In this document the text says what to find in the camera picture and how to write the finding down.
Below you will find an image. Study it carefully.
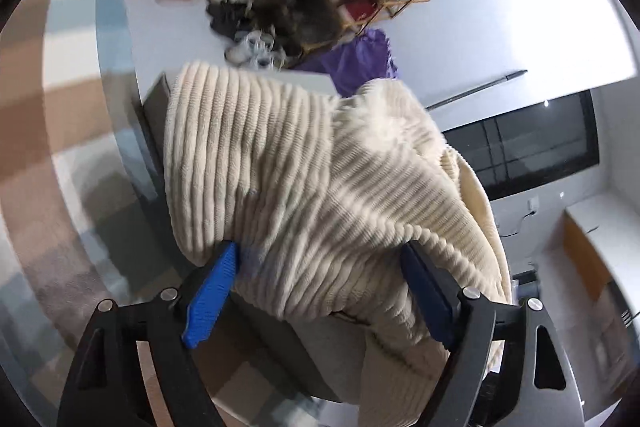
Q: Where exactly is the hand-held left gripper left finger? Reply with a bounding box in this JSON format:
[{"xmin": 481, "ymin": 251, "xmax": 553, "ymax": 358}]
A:
[{"xmin": 57, "ymin": 239, "xmax": 241, "ymax": 427}]

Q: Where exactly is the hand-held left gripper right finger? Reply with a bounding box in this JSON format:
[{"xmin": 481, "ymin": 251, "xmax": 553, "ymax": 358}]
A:
[{"xmin": 400, "ymin": 241, "xmax": 586, "ymax": 427}]

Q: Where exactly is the cream ribbed fleece garment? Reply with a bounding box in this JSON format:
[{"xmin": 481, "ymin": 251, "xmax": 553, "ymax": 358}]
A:
[{"xmin": 162, "ymin": 62, "xmax": 513, "ymax": 427}]

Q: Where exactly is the wooden counter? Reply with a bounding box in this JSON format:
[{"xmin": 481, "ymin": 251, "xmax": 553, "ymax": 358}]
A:
[{"xmin": 562, "ymin": 194, "xmax": 640, "ymax": 308}]

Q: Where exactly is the dark glass window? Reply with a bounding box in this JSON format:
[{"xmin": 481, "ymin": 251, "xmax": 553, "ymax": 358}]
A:
[{"xmin": 442, "ymin": 89, "xmax": 601, "ymax": 202}]

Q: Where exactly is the blue brown checked bed sheet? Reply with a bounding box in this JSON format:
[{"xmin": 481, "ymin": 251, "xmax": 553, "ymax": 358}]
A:
[{"xmin": 0, "ymin": 0, "xmax": 201, "ymax": 427}]

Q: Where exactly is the long grey pole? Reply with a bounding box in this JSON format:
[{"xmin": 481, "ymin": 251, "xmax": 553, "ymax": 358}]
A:
[{"xmin": 425, "ymin": 69, "xmax": 528, "ymax": 110}]

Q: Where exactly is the purple bag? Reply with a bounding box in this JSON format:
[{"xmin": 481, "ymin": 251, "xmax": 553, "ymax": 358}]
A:
[{"xmin": 295, "ymin": 28, "xmax": 398, "ymax": 98}]

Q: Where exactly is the pile of loose shoes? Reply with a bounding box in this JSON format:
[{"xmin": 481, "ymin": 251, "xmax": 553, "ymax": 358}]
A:
[{"xmin": 205, "ymin": 0, "xmax": 291, "ymax": 68}]

